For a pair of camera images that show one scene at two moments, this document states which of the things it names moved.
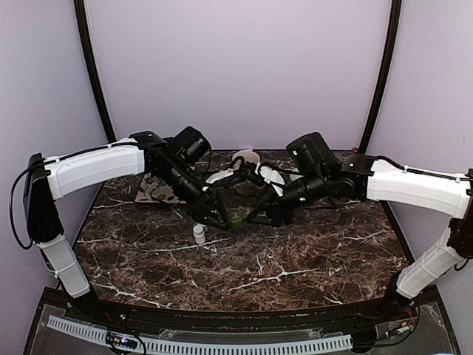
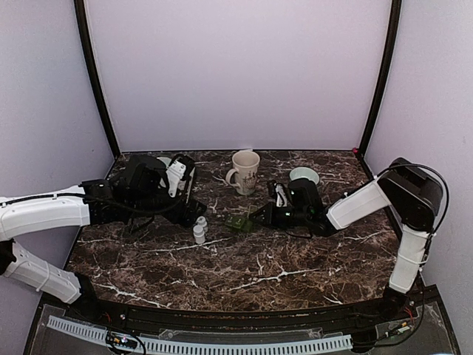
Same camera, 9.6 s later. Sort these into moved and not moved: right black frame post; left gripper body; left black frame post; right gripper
Moved: right gripper; left gripper body
Not moved: right black frame post; left black frame post
